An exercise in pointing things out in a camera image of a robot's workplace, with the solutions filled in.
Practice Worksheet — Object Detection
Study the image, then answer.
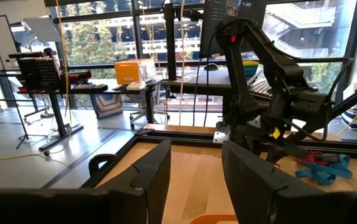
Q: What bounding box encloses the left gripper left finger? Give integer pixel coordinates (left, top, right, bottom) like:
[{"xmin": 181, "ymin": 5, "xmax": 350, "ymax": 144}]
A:
[{"xmin": 0, "ymin": 140, "xmax": 172, "ymax": 224}]

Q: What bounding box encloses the white tilted panel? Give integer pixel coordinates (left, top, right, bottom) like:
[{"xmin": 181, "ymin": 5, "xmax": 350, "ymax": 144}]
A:
[{"xmin": 22, "ymin": 17, "xmax": 62, "ymax": 43}]

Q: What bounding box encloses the black rig strut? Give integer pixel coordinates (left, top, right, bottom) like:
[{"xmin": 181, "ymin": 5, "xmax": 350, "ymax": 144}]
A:
[{"xmin": 330, "ymin": 70, "xmax": 357, "ymax": 119}]

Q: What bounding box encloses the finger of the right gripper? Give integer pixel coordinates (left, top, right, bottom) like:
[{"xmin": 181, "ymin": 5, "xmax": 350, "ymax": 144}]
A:
[
  {"xmin": 265, "ymin": 148, "xmax": 284, "ymax": 164},
  {"xmin": 285, "ymin": 143, "xmax": 310, "ymax": 159}
]

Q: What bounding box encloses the black window frame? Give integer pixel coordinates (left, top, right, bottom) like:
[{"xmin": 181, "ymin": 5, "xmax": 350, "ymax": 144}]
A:
[{"xmin": 44, "ymin": 0, "xmax": 357, "ymax": 103}]

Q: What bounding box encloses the small white device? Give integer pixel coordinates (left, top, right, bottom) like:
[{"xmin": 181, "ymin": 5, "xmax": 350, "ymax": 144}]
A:
[{"xmin": 125, "ymin": 81, "xmax": 147, "ymax": 91}]

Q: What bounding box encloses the white office chair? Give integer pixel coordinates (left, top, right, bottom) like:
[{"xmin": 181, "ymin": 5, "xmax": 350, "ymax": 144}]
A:
[{"xmin": 127, "ymin": 91, "xmax": 171, "ymax": 129}]

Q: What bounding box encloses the black perforated panel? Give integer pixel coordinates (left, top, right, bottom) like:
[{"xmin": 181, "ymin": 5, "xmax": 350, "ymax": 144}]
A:
[{"xmin": 17, "ymin": 57, "xmax": 62, "ymax": 88}]

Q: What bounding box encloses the thick black rubber band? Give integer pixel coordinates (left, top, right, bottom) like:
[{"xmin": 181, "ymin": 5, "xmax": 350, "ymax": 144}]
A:
[{"xmin": 315, "ymin": 153, "xmax": 341, "ymax": 164}]

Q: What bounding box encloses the black standing desk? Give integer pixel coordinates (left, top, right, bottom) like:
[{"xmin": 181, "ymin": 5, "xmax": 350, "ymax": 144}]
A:
[{"xmin": 17, "ymin": 77, "xmax": 164, "ymax": 152}]

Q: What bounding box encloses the thin red rubber band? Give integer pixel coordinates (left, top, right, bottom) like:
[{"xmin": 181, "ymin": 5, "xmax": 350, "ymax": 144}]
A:
[{"xmin": 293, "ymin": 151, "xmax": 324, "ymax": 166}]

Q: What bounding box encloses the black monitor post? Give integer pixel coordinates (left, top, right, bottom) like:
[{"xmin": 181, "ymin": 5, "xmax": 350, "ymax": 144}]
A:
[{"xmin": 162, "ymin": 2, "xmax": 179, "ymax": 82}]

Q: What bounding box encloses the black tripod stand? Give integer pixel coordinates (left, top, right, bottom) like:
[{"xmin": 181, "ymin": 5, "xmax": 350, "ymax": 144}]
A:
[{"xmin": 0, "ymin": 18, "xmax": 49, "ymax": 150}]

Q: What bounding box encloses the dark red roll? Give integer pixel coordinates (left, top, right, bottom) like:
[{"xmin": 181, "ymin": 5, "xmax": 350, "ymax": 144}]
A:
[{"xmin": 68, "ymin": 71, "xmax": 92, "ymax": 84}]

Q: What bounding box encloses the black frame clamp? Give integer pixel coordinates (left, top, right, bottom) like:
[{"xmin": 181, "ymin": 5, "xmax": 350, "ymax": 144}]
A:
[{"xmin": 88, "ymin": 153, "xmax": 118, "ymax": 177}]

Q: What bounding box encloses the black computer monitor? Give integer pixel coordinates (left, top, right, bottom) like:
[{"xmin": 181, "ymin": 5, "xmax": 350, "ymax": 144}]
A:
[{"xmin": 199, "ymin": 0, "xmax": 268, "ymax": 59}]

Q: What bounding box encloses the black keyboard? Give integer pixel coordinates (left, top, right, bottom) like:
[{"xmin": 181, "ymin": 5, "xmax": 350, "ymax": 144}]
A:
[{"xmin": 71, "ymin": 83, "xmax": 109, "ymax": 93}]

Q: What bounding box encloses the orange and white box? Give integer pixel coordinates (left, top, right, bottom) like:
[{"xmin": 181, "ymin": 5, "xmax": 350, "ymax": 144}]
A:
[{"xmin": 114, "ymin": 58, "xmax": 157, "ymax": 86}]

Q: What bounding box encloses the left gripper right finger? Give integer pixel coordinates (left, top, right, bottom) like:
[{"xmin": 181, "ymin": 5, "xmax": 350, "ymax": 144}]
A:
[{"xmin": 222, "ymin": 141, "xmax": 357, "ymax": 224}]

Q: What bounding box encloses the black aluminium table frame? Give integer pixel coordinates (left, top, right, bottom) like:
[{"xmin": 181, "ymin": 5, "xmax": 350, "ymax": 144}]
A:
[{"xmin": 80, "ymin": 124, "xmax": 357, "ymax": 189}]

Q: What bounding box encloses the orange plastic basket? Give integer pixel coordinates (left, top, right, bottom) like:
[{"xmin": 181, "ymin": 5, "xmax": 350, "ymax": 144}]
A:
[{"xmin": 190, "ymin": 213, "xmax": 238, "ymax": 224}]

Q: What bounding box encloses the blue beige patterned box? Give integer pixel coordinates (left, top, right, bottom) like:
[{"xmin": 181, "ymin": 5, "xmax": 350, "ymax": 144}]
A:
[{"xmin": 90, "ymin": 93, "xmax": 125, "ymax": 121}]

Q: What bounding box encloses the teal and yellow crate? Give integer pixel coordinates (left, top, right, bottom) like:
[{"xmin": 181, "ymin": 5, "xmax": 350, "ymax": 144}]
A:
[{"xmin": 242, "ymin": 60, "xmax": 260, "ymax": 78}]

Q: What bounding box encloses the yellow floor cable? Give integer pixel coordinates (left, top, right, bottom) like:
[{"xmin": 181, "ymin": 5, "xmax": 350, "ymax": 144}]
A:
[{"xmin": 0, "ymin": 0, "xmax": 73, "ymax": 165}]

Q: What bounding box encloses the silver frame bracket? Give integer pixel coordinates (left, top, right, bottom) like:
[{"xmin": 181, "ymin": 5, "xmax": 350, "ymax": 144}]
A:
[{"xmin": 212, "ymin": 121, "xmax": 231, "ymax": 144}]

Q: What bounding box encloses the dark grey laptop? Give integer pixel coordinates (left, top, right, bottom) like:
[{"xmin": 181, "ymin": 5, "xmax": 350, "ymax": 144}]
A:
[{"xmin": 247, "ymin": 70, "xmax": 275, "ymax": 101}]

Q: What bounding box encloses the black cable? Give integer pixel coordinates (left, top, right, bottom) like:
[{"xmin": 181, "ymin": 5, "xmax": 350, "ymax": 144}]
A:
[{"xmin": 192, "ymin": 30, "xmax": 216, "ymax": 128}]

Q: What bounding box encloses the black white striped object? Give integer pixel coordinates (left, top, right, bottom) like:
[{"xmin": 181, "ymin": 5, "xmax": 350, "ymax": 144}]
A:
[{"xmin": 341, "ymin": 108, "xmax": 357, "ymax": 131}]

